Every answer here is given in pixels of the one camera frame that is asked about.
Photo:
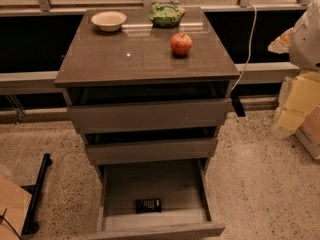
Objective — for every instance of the cardboard box right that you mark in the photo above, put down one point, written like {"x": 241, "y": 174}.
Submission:
{"x": 309, "y": 133}

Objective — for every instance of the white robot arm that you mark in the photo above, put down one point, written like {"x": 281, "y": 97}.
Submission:
{"x": 305, "y": 40}

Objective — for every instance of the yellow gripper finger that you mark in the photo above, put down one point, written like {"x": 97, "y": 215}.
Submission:
{"x": 281, "y": 44}
{"x": 298, "y": 98}

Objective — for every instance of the green chip bag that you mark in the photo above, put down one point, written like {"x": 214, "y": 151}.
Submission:
{"x": 166, "y": 15}

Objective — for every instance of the black plug adapter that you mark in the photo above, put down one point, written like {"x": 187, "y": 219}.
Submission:
{"x": 237, "y": 106}

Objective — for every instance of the open bottom drawer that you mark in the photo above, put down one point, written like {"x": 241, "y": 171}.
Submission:
{"x": 180, "y": 185}

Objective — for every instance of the black rxbar chocolate bar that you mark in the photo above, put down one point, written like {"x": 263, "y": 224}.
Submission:
{"x": 148, "y": 205}

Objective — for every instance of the white bowl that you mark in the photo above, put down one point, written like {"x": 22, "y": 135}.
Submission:
{"x": 109, "y": 21}

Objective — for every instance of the red apple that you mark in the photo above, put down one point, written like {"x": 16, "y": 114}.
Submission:
{"x": 181, "y": 44}

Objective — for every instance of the black metal stand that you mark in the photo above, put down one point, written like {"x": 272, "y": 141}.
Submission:
{"x": 30, "y": 225}

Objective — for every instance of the brown drawer cabinet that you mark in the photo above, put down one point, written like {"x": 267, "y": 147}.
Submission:
{"x": 136, "y": 65}

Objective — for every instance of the middle drawer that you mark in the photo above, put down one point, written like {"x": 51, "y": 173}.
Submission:
{"x": 164, "y": 150}

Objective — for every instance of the top drawer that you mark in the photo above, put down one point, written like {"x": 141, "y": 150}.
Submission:
{"x": 148, "y": 116}

